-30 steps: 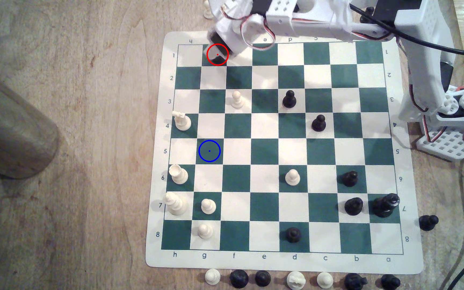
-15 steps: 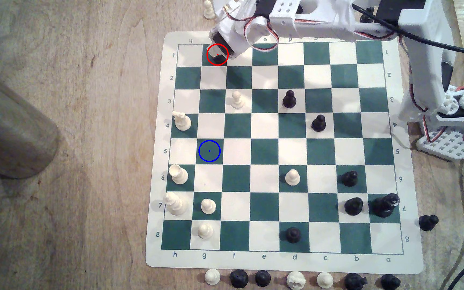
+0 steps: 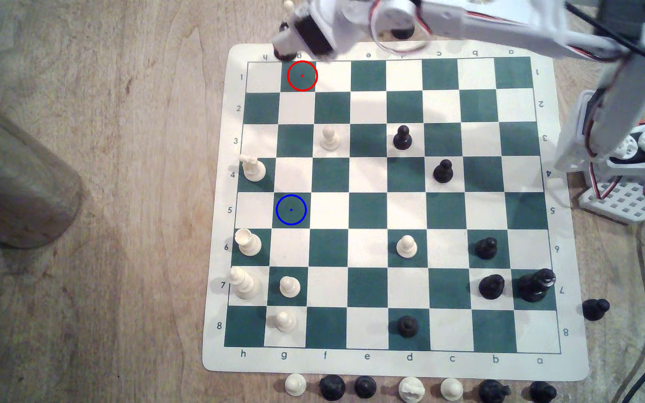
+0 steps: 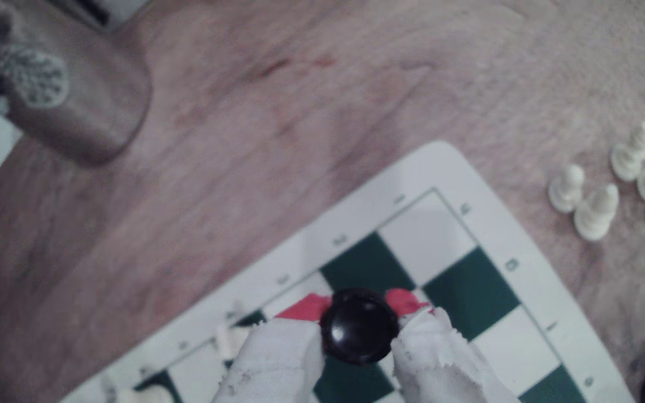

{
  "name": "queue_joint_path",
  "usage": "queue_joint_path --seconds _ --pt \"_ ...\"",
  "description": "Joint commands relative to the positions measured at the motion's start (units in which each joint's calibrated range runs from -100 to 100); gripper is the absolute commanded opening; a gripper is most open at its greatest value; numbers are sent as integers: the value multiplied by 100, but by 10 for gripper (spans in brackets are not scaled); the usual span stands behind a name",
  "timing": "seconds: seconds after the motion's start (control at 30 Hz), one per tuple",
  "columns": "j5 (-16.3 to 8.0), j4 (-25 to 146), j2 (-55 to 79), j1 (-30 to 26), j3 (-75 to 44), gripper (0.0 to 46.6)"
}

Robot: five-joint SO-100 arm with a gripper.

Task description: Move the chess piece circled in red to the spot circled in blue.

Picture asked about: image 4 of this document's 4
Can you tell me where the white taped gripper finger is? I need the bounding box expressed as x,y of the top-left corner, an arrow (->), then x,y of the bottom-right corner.
211,293 -> 333,403
385,289 -> 523,403

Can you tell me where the black chess pawn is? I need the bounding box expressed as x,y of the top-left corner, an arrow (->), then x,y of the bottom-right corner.
319,288 -> 402,366

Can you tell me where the green and white chess mat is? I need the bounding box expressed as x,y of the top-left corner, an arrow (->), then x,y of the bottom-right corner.
59,140 -> 637,403

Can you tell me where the white chess rook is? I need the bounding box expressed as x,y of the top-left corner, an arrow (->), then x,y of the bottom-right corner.
112,385 -> 175,403

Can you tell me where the tall white chess piece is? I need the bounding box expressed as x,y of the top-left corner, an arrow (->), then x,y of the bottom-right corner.
573,184 -> 620,243
610,121 -> 645,182

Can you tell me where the round wooden post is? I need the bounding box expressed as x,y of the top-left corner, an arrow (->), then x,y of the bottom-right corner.
0,0 -> 153,168

